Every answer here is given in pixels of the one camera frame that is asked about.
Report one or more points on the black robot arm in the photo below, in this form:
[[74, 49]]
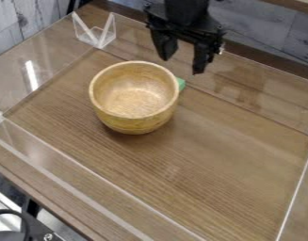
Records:
[[184, 20]]

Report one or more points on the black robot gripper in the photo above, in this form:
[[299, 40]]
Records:
[[184, 21]]

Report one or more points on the green stick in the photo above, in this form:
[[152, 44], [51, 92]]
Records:
[[182, 83]]

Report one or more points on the clear acrylic enclosure wall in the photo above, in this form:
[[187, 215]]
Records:
[[103, 211]]

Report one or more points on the black metal base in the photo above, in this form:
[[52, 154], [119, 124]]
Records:
[[40, 232]]

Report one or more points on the wooden bowl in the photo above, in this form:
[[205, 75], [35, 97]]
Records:
[[134, 95]]

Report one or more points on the clear acrylic corner bracket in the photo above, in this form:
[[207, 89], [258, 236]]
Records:
[[95, 36]]

